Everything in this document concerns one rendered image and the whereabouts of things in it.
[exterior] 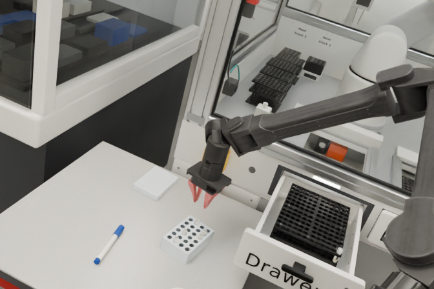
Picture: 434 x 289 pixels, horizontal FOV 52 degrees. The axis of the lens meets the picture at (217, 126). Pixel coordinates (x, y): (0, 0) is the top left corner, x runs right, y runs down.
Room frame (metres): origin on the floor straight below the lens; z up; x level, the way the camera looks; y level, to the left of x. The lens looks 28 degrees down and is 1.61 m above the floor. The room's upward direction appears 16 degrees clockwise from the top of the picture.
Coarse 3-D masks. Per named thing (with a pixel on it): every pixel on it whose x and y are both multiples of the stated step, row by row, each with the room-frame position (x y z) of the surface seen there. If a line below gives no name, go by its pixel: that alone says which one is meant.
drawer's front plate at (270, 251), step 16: (256, 240) 0.80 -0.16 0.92; (272, 240) 0.81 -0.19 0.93; (240, 256) 0.81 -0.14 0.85; (272, 256) 0.79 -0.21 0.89; (288, 256) 0.79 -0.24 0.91; (304, 256) 0.78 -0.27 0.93; (256, 272) 0.80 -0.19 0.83; (272, 272) 0.79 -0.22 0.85; (320, 272) 0.77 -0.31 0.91; (336, 272) 0.76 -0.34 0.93; (288, 288) 0.78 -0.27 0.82; (304, 288) 0.77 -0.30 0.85; (320, 288) 0.76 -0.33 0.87; (336, 288) 0.76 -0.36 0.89; (352, 288) 0.75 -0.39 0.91
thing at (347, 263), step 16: (288, 176) 1.15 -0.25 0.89; (288, 192) 1.14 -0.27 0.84; (320, 192) 1.12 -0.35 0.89; (272, 208) 1.05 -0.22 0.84; (336, 208) 1.11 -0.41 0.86; (352, 208) 1.10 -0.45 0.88; (272, 224) 0.98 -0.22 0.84; (352, 224) 1.07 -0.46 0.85; (352, 240) 0.96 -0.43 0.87; (352, 256) 0.87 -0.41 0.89; (352, 272) 0.82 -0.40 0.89
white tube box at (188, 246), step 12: (180, 228) 0.91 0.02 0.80; (192, 228) 0.92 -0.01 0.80; (204, 228) 0.93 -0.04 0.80; (168, 240) 0.85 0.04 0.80; (180, 240) 0.86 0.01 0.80; (192, 240) 0.88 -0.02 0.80; (204, 240) 0.89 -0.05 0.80; (168, 252) 0.84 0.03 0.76; (180, 252) 0.83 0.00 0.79; (192, 252) 0.84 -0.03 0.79
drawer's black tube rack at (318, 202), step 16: (304, 192) 1.08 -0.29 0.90; (288, 208) 0.98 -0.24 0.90; (304, 208) 1.00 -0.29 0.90; (320, 208) 1.03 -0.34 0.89; (288, 224) 0.92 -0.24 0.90; (304, 224) 0.93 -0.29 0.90; (320, 224) 0.95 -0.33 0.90; (336, 224) 0.97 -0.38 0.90; (288, 240) 0.90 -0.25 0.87; (320, 240) 0.89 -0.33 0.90; (336, 240) 0.91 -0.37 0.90; (320, 256) 0.87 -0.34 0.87
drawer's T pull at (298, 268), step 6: (282, 264) 0.76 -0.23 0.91; (294, 264) 0.77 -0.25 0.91; (300, 264) 0.77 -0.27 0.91; (282, 270) 0.75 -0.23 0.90; (288, 270) 0.75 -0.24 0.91; (294, 270) 0.75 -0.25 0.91; (300, 270) 0.76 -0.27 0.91; (294, 276) 0.74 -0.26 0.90; (300, 276) 0.74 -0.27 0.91; (306, 276) 0.74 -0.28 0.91; (312, 282) 0.74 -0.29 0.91
